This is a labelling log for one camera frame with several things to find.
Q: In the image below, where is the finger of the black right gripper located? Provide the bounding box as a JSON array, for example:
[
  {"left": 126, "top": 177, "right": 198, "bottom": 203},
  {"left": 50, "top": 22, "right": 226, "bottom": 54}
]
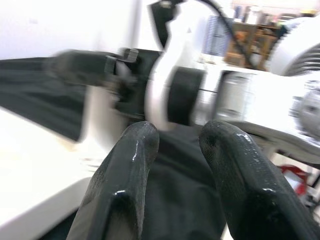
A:
[{"left": 46, "top": 49, "right": 118, "bottom": 87}]

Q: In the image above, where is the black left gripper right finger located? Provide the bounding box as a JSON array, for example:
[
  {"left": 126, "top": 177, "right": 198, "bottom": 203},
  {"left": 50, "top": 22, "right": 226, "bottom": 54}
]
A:
[{"left": 199, "top": 119, "right": 320, "bottom": 240}]

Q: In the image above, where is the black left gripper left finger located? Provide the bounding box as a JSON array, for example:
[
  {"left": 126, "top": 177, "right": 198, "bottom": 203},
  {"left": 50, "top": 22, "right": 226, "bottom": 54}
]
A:
[{"left": 66, "top": 120, "right": 160, "bottom": 240}]

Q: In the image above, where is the white plastic table leg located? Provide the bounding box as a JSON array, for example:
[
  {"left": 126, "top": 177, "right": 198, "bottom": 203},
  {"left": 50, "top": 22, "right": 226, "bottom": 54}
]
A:
[{"left": 81, "top": 62, "right": 141, "bottom": 156}]

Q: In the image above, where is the white plastic children table top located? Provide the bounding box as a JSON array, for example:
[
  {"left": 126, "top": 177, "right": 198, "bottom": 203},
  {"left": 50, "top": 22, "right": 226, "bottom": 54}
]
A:
[{"left": 0, "top": 104, "right": 133, "bottom": 240}]

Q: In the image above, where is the black cloth table cover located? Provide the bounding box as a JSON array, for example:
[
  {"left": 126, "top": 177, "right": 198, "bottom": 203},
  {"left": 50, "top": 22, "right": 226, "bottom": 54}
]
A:
[{"left": 0, "top": 48, "right": 226, "bottom": 240}]

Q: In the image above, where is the red and white object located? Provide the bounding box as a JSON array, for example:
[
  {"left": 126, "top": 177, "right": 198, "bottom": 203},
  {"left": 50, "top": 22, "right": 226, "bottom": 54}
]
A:
[{"left": 279, "top": 163, "right": 312, "bottom": 197}]

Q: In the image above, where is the wooden shelf with items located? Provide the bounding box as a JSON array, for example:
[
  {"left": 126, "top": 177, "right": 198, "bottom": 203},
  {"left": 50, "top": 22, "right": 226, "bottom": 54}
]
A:
[{"left": 223, "top": 4, "right": 283, "bottom": 72}]

